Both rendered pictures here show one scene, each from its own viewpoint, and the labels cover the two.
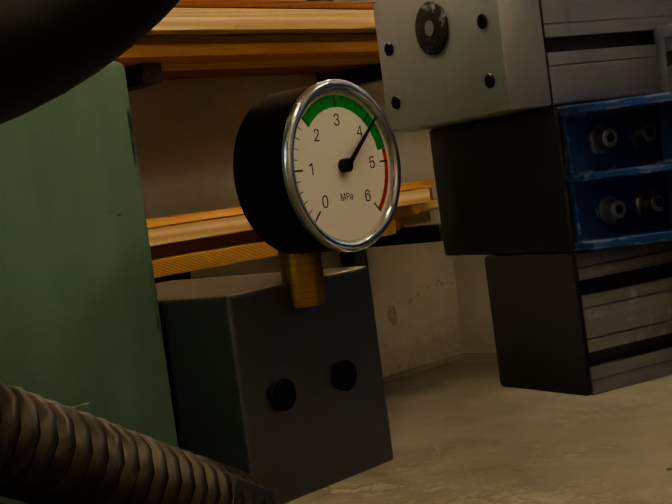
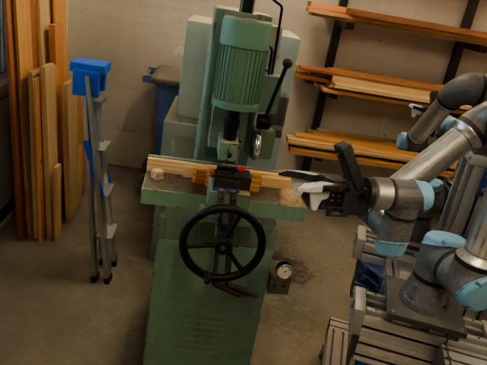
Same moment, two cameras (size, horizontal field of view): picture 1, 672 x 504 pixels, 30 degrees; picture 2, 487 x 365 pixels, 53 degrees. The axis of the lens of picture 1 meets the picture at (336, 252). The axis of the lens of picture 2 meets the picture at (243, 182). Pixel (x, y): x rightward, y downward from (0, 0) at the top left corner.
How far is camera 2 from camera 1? 1.57 m
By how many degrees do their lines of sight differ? 43
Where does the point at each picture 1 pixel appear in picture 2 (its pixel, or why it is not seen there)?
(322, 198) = (280, 274)
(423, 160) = not seen: outside the picture
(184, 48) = not seen: hidden behind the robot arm
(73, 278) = (261, 266)
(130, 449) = (243, 290)
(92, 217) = (264, 262)
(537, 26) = (362, 249)
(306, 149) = (280, 269)
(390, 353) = not seen: outside the picture
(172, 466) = (246, 292)
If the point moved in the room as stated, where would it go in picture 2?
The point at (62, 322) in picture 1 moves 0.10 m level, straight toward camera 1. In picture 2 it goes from (258, 269) to (245, 279)
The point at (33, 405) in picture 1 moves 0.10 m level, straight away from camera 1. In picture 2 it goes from (235, 287) to (248, 275)
